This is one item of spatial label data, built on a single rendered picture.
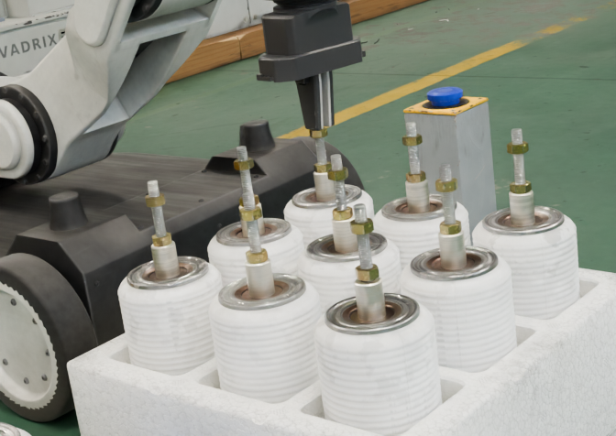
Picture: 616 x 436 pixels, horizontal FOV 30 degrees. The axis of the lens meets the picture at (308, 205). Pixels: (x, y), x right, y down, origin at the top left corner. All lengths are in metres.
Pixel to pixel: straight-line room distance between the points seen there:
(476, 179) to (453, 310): 0.37
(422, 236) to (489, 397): 0.24
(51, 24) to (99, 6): 1.90
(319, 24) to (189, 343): 0.35
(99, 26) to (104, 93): 0.12
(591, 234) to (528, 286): 0.74
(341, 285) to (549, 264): 0.19
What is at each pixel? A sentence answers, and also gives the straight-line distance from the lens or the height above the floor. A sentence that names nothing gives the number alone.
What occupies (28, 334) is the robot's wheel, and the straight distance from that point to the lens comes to 1.38.
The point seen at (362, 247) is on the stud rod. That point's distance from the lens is 0.89.
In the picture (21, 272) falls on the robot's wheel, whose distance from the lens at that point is 1.34.
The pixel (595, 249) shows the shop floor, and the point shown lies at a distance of 1.73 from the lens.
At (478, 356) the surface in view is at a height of 0.18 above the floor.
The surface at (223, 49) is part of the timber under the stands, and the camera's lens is 3.65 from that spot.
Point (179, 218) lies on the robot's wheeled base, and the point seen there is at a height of 0.19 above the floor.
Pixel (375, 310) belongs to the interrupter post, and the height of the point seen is 0.26.
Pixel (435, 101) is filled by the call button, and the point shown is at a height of 0.32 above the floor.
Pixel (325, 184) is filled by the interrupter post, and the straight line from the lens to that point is 1.21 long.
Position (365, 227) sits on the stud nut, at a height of 0.33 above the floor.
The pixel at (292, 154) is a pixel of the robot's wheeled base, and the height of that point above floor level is 0.20.
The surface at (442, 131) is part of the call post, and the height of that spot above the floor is 0.29.
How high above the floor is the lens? 0.60
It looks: 17 degrees down
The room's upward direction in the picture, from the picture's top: 7 degrees counter-clockwise
